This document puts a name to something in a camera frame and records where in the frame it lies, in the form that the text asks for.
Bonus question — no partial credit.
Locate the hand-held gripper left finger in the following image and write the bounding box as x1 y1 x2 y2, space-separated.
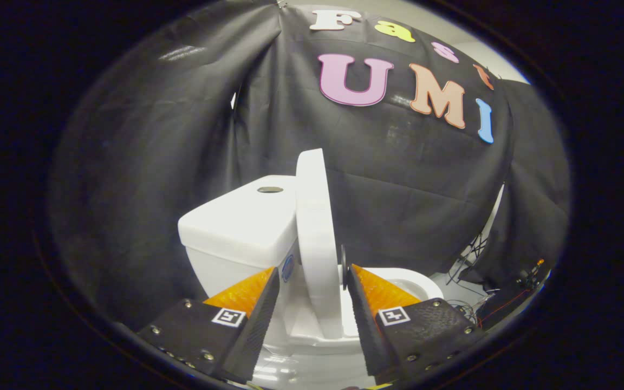
136 265 281 384

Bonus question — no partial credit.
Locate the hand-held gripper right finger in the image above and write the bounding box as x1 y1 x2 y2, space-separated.
344 263 487 381

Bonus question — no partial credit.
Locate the white ceramic toilet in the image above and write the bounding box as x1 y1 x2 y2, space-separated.
178 174 445 380

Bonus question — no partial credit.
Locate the white toilet tank lid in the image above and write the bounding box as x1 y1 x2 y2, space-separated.
178 174 297 269

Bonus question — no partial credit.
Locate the black tripod stand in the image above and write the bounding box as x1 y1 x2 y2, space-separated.
450 230 489 285

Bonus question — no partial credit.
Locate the black backdrop cloth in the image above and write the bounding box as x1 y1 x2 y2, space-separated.
49 0 570 326

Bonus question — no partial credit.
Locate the dark equipment with orange part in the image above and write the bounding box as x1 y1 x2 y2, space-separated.
477 259 551 328

